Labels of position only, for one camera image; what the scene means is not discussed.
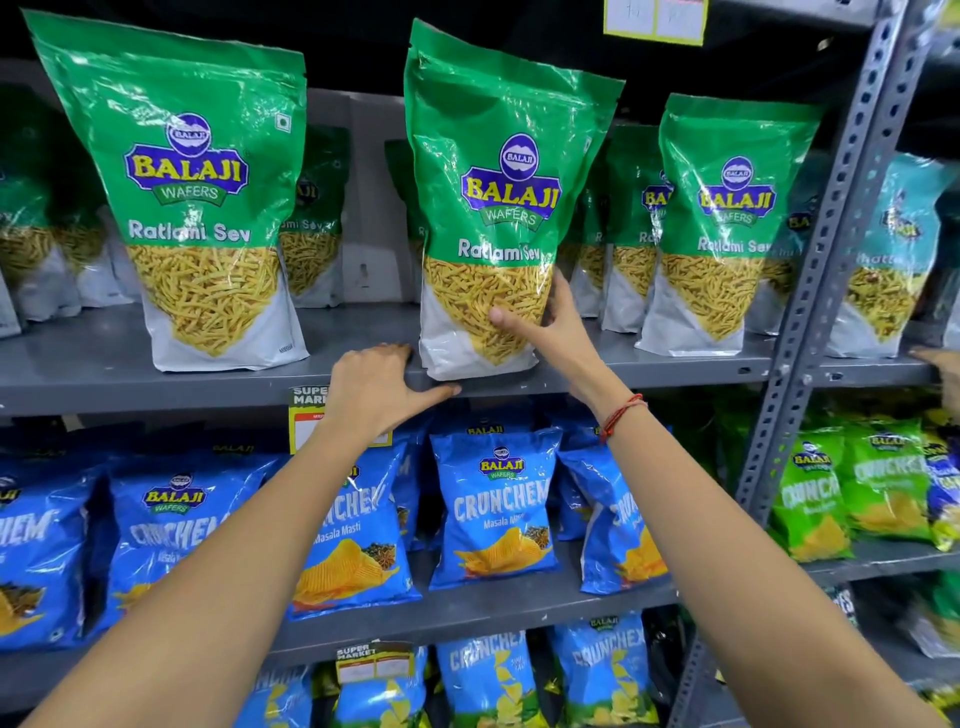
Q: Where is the person's left hand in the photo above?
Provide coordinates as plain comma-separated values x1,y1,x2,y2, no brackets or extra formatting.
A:
322,342,463,445

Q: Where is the person's right hand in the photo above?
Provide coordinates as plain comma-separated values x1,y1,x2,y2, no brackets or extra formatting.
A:
488,268,633,411

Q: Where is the green sev snack packet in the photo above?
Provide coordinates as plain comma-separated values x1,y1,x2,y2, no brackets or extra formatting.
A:
403,18,626,383

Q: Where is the person's right forearm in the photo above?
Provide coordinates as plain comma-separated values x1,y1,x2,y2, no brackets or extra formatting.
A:
591,390,948,728

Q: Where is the person's left forearm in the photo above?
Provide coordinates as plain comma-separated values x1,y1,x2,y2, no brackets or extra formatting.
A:
21,416,399,728

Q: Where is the yellow shelf price label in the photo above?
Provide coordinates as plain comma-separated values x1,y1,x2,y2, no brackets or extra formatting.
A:
288,385,393,456
335,642,417,686

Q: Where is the row of blue chip bags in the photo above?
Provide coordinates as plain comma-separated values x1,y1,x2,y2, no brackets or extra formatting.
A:
0,418,670,654

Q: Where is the teal snack packet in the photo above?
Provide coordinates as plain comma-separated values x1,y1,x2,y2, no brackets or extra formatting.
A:
827,153,956,360
745,150,835,337

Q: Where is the blue green-bottomed chip bag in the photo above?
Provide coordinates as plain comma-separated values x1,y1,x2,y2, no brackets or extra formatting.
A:
436,631,551,728
235,665,315,728
333,648,431,728
549,614,662,728

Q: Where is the row of green sev pouches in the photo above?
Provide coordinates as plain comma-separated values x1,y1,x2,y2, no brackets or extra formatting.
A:
0,8,826,375

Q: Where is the yellow-edged paper sign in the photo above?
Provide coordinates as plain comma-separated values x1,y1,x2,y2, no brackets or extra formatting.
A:
603,0,711,48

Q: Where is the light green chip bag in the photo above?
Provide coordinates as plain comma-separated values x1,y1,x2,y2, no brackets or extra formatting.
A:
770,428,855,564
837,417,934,543

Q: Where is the grey metal shelf rack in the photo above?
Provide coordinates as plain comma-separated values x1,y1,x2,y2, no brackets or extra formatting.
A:
0,0,960,728

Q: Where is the blue yellow chip bag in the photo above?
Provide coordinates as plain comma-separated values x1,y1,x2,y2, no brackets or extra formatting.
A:
923,430,960,554

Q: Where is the green white snack packet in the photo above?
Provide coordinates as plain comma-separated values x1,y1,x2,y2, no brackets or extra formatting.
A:
898,573,960,660

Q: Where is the red thread bracelet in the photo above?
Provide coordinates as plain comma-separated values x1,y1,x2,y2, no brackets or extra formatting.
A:
597,393,648,446

